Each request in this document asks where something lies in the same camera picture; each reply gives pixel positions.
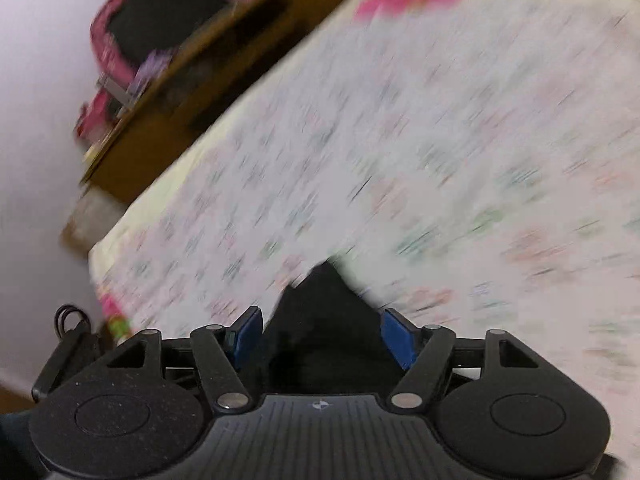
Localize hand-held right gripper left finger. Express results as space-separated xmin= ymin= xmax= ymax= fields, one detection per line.
xmin=100 ymin=306 xmax=263 ymax=413

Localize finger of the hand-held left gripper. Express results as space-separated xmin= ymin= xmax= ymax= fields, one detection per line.
xmin=31 ymin=330 xmax=101 ymax=403

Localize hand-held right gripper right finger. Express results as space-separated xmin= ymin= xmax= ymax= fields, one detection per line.
xmin=381 ymin=308 xmax=543 ymax=412

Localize black pants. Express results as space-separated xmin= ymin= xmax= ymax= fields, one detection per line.
xmin=255 ymin=257 xmax=401 ymax=396

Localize white floral bed sheet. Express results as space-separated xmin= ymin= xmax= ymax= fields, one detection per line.
xmin=90 ymin=0 xmax=640 ymax=386

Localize wooden desk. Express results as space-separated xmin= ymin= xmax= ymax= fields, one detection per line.
xmin=60 ymin=0 xmax=361 ymax=261

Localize pink floral cloth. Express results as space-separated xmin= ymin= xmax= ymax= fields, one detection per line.
xmin=75 ymin=0 xmax=271 ymax=141

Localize black monitor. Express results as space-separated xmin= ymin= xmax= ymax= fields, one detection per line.
xmin=107 ymin=0 xmax=236 ymax=61

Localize black cable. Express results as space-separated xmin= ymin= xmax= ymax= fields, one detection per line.
xmin=54 ymin=304 xmax=93 ymax=338

